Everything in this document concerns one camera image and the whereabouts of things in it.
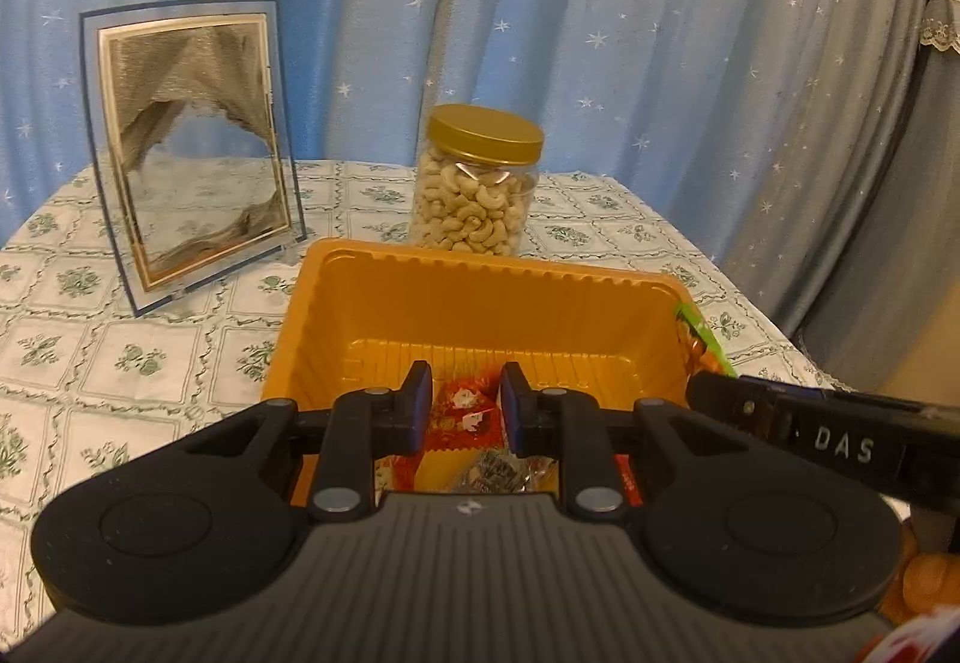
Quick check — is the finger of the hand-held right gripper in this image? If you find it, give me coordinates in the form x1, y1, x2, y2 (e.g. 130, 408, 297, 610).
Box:
686, 370, 766, 439

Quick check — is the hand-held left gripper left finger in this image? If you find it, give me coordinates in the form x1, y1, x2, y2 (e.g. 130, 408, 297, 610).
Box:
176, 361, 434, 521

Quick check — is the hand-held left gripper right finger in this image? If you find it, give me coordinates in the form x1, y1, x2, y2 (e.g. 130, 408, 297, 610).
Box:
501, 361, 751, 521

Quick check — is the red snack packet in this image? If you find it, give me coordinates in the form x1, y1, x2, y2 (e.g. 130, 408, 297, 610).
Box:
431, 378, 502, 454
613, 454, 647, 508

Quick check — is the yellow green snack packet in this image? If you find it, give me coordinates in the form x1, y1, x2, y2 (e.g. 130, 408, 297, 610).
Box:
673, 301, 737, 379

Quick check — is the dark grey snack packet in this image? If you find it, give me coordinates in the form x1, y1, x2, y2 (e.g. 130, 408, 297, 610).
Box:
450, 449, 560, 495

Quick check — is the orange plastic tray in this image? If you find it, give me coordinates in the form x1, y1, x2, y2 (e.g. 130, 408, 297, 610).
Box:
261, 238, 725, 510

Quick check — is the person's right hand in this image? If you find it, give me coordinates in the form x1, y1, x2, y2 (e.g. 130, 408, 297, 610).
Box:
881, 517, 960, 626

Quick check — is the cashew jar with gold lid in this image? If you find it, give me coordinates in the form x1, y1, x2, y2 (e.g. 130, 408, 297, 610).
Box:
409, 104, 545, 259

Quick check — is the floral checked tablecloth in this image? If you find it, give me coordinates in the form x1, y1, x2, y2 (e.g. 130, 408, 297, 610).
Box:
0, 157, 848, 634

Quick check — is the grey lace-trimmed cloth cover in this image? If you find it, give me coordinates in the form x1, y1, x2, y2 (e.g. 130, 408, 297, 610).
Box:
791, 0, 960, 401

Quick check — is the glass picture frame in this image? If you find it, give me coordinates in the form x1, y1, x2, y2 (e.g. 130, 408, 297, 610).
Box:
79, 0, 308, 319

